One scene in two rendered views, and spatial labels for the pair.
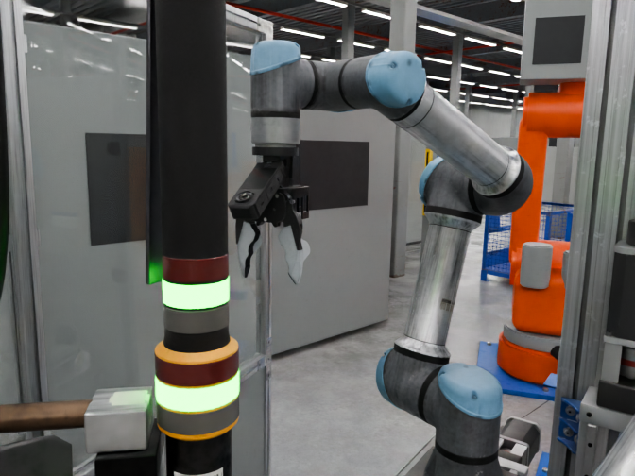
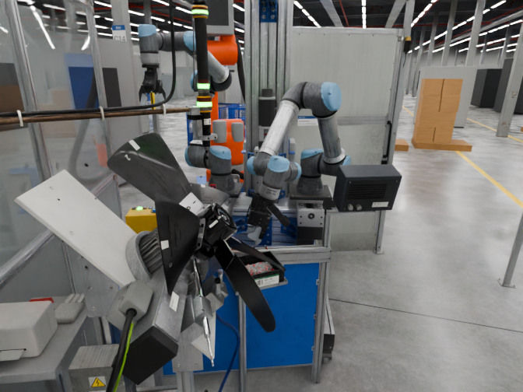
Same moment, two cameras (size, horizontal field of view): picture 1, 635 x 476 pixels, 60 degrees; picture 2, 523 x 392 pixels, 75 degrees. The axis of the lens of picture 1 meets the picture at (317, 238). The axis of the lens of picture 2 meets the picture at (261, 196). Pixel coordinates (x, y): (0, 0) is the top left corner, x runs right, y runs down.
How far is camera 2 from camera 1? 0.86 m
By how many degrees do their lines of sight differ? 32
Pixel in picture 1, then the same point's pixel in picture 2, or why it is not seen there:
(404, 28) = not seen: outside the picture
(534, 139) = not seen: hidden behind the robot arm
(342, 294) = not seen: hidden behind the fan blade
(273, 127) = (152, 57)
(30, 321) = (43, 145)
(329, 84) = (167, 41)
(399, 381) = (194, 155)
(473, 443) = (224, 168)
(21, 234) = (33, 105)
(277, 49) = (150, 28)
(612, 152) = (254, 67)
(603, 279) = (256, 110)
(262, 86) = (145, 41)
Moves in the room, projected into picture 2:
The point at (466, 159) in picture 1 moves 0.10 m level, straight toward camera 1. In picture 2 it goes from (212, 69) to (216, 68)
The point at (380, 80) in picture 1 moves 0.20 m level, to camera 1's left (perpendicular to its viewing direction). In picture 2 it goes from (189, 41) to (140, 39)
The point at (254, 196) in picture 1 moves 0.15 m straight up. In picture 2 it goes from (152, 82) to (149, 42)
